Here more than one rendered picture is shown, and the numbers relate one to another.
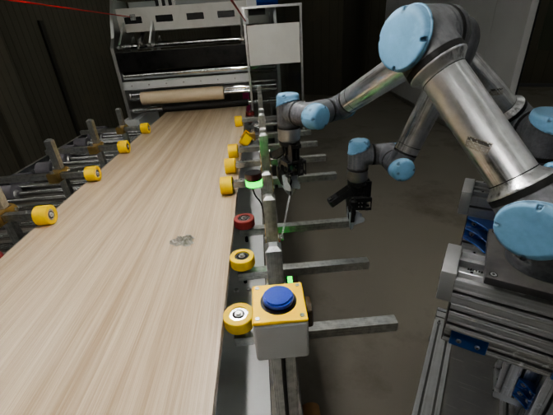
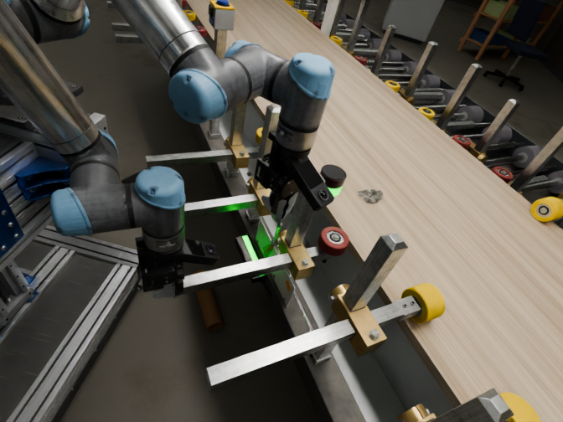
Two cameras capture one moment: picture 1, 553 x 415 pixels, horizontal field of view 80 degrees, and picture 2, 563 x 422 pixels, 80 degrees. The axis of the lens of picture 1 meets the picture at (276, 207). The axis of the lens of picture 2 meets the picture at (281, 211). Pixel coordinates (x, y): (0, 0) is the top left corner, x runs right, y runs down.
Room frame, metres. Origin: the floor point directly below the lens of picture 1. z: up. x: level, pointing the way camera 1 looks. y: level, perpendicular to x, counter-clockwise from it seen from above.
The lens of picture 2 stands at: (1.57, -0.35, 1.55)
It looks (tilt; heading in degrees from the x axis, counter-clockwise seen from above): 44 degrees down; 147
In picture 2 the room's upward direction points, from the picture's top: 16 degrees clockwise
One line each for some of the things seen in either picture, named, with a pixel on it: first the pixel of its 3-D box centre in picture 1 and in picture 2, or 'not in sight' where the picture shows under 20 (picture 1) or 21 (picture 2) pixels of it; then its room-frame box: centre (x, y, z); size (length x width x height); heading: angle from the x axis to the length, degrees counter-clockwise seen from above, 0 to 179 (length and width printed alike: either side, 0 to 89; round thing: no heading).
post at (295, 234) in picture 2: (271, 229); (292, 242); (1.09, 0.03, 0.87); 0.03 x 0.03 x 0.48; 2
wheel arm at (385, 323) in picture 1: (315, 330); (212, 156); (0.63, -0.08, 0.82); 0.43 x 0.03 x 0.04; 92
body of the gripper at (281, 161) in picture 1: (290, 157); (284, 164); (1.09, -0.06, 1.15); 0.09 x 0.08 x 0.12; 22
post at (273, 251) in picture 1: (279, 324); (236, 131); (0.59, 0.01, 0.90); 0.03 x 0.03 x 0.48; 2
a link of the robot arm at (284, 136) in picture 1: (290, 134); (295, 132); (1.10, -0.06, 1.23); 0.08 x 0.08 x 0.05
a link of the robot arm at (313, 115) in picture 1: (313, 114); (252, 73); (1.03, -0.13, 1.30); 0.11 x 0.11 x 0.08; 35
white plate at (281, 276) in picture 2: not in sight; (272, 260); (1.06, 0.00, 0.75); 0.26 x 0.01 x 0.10; 2
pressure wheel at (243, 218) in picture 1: (245, 229); (329, 249); (1.13, 0.13, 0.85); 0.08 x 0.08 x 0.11
